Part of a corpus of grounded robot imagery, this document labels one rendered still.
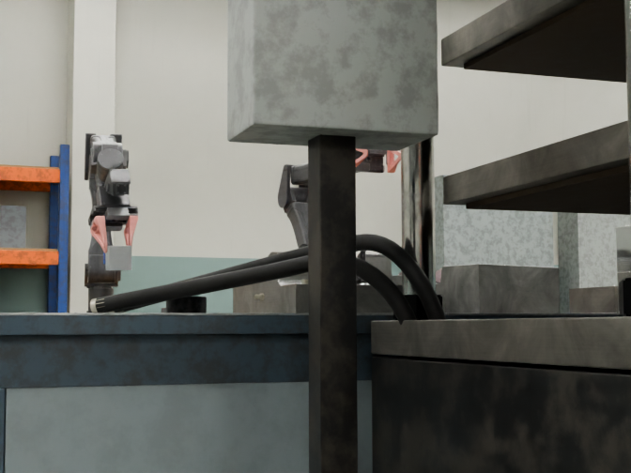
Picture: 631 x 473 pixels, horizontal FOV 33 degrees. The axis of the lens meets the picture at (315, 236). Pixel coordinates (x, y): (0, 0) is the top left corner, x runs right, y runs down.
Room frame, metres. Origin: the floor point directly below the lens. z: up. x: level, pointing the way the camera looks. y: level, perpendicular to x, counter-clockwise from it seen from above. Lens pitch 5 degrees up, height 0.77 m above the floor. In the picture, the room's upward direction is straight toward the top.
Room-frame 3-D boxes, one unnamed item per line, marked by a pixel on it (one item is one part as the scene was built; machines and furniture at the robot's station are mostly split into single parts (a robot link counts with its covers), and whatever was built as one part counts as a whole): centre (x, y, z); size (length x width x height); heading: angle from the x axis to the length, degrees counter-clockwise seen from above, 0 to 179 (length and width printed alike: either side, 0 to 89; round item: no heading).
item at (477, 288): (2.57, -0.31, 0.86); 0.50 x 0.26 x 0.11; 36
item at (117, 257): (2.36, 0.45, 0.93); 0.13 x 0.05 x 0.05; 24
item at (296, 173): (2.92, 0.00, 1.17); 0.30 x 0.09 x 0.12; 27
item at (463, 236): (8.53, -1.37, 0.98); 1.00 x 0.47 x 1.95; 111
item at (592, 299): (2.66, -0.76, 0.84); 0.20 x 0.15 x 0.07; 19
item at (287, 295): (2.38, 0.00, 0.87); 0.50 x 0.26 x 0.14; 19
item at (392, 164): (2.64, -0.18, 1.20); 0.09 x 0.07 x 0.07; 27
